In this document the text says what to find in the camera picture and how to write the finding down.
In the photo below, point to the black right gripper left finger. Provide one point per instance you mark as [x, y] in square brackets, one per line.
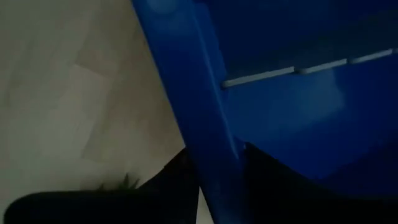
[124, 208]

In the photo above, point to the large blue plastic bin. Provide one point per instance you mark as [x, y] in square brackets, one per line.
[186, 77]

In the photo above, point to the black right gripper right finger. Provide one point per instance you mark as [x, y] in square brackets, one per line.
[295, 205]

